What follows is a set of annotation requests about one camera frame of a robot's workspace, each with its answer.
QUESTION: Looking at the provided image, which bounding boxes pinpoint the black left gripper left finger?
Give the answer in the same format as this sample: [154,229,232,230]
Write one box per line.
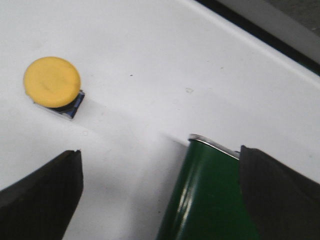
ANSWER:
[0,150,84,240]

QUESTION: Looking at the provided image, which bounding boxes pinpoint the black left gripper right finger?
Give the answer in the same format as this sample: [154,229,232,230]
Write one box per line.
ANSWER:
[239,146,320,240]

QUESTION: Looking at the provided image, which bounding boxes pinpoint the yellow mushroom push button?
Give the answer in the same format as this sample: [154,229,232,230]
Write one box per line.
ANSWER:
[23,56,85,120]

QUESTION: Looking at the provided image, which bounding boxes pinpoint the green conveyor belt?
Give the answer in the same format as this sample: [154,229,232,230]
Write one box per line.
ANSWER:
[156,140,260,240]

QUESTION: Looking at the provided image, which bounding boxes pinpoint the grey stone countertop slab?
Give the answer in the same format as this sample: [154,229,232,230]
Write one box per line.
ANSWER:
[220,0,320,49]

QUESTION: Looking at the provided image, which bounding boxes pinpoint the aluminium conveyor side rail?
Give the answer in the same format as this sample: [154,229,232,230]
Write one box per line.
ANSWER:
[188,133,240,160]

